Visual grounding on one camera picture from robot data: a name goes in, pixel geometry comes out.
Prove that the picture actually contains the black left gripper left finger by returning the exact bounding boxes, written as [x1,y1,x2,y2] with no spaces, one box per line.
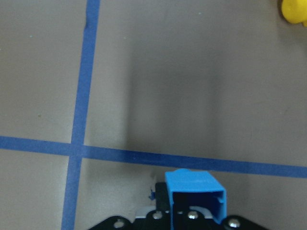
[91,182,171,230]

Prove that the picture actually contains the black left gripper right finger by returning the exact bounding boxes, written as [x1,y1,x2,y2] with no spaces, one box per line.
[172,192,264,230]

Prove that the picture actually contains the blue toy block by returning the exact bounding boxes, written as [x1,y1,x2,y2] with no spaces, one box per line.
[165,169,227,230]

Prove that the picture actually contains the yellow toy block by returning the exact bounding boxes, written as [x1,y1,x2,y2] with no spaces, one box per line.
[280,0,307,27]

